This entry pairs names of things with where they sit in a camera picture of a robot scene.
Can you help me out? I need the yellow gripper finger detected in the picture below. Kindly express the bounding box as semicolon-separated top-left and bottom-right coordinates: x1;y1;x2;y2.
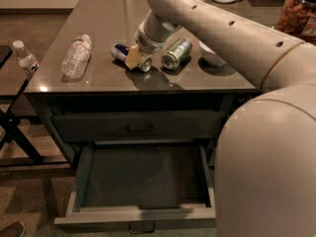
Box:
124;45;145;70

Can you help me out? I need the blue silver redbull can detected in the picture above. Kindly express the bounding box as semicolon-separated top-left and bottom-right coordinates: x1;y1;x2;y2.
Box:
111;43;152;72

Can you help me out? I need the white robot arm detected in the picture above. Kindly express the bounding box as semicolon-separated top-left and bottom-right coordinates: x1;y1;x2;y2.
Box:
127;0;316;237

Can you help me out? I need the green silver soda can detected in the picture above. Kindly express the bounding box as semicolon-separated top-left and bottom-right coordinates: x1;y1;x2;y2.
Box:
161;38;193;70

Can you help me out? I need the grey top left drawer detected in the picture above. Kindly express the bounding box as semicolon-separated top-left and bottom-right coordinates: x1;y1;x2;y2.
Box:
52;110;224;142

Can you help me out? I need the grey counter cabinet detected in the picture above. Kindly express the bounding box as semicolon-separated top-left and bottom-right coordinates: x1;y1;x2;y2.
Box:
24;0;297;235

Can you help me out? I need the open grey middle drawer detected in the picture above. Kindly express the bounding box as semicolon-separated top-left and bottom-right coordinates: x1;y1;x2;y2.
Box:
55;142;215;234

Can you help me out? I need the clear plastic water bottle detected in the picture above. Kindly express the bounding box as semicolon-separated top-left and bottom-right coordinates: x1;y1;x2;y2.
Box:
61;35;92;79

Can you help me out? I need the white ceramic bowl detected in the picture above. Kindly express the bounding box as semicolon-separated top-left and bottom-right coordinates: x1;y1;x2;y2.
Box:
198;41;225;66

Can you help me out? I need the small water bottle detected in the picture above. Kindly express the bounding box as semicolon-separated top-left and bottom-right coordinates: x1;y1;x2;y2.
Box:
13;40;40;80

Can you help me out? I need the dark side table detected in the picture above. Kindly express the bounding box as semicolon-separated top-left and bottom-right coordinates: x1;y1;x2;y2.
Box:
0;44;68;168

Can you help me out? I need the clear jar of snacks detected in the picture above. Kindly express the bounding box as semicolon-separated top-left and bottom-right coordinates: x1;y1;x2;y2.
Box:
275;0;316;44

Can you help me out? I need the brown shoe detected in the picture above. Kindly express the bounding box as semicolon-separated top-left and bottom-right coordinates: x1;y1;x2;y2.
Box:
0;221;25;237

